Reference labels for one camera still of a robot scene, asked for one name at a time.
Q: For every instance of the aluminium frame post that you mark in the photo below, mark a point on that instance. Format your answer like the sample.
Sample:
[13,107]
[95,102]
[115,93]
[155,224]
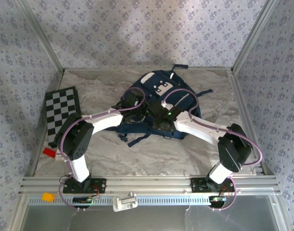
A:
[255,36]
[41,36]

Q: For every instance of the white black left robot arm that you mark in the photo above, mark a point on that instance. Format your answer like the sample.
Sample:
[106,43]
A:
[106,119]

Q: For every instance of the grey metal panel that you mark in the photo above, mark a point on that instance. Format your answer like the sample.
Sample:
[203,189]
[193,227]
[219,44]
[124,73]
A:
[146,221]

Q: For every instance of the small red box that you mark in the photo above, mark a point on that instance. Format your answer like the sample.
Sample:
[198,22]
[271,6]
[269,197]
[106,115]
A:
[48,152]

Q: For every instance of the white plastic bracket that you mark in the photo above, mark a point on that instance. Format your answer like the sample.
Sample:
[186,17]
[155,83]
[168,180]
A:
[125,201]

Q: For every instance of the right small circuit board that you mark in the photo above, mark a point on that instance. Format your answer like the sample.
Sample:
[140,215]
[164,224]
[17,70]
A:
[217,199]

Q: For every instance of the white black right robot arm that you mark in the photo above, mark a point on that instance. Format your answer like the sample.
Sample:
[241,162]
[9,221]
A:
[197,127]

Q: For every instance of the left small circuit board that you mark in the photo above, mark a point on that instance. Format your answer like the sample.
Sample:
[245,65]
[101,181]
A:
[81,200]

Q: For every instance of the navy blue backpack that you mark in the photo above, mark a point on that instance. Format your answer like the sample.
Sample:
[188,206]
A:
[178,84]

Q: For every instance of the orange connector block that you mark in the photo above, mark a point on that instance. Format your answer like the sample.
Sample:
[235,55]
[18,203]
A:
[47,196]

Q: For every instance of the aluminium side rail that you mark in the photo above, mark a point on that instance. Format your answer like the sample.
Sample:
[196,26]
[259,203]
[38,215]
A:
[245,108]

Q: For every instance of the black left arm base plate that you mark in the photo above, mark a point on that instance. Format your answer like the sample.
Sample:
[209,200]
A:
[98,186]

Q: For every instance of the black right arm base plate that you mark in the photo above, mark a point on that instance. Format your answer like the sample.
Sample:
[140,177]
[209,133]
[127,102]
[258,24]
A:
[198,185]

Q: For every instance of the black grey chessboard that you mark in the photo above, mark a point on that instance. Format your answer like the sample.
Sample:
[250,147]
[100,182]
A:
[60,106]

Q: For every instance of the small circuit board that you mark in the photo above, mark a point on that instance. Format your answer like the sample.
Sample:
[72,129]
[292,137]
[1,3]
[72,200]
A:
[81,200]
[217,199]

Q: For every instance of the aluminium front rail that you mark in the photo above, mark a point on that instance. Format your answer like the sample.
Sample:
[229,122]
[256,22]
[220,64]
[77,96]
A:
[146,183]

